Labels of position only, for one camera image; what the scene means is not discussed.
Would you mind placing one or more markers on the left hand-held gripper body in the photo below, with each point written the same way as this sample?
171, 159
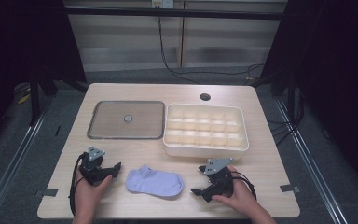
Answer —
93, 169

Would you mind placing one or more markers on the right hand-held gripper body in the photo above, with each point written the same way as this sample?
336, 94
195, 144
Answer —
219, 179

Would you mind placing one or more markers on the cream divided storage box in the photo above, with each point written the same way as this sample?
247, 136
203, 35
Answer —
205, 130

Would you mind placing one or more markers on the light purple sock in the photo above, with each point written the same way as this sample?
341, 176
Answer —
155, 182

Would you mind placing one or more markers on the person's left hand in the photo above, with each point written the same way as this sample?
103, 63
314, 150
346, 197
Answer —
88, 193

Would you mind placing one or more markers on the person's right hand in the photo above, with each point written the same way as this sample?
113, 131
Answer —
240, 196

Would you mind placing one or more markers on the clear lid with grey rim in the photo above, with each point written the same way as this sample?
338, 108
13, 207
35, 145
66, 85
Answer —
127, 124

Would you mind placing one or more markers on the grey tape strip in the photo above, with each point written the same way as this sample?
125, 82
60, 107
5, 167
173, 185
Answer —
289, 188
46, 192

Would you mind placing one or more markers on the small black floor tape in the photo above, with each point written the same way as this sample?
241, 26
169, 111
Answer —
57, 130

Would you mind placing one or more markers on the black metal stand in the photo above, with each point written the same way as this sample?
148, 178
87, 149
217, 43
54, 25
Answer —
291, 99
34, 102

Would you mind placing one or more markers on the dark curtain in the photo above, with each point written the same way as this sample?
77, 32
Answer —
338, 62
18, 37

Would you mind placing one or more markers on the black horizontal bar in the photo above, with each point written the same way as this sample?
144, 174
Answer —
174, 13

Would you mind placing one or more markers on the metal floor rail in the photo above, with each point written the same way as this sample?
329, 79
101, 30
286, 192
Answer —
15, 155
310, 161

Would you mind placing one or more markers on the white wall power outlet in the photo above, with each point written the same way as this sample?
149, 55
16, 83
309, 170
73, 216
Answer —
162, 3

